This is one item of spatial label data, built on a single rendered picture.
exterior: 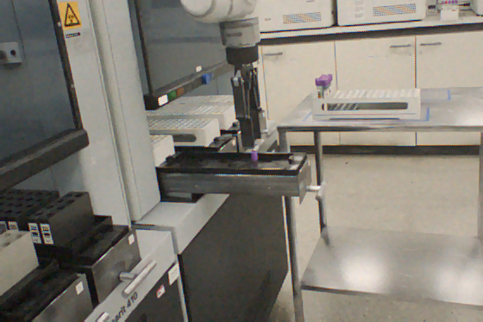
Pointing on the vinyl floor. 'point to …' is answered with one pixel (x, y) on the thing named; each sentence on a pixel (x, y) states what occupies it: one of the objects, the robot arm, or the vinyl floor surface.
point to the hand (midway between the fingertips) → (250, 129)
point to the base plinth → (388, 149)
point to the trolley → (363, 257)
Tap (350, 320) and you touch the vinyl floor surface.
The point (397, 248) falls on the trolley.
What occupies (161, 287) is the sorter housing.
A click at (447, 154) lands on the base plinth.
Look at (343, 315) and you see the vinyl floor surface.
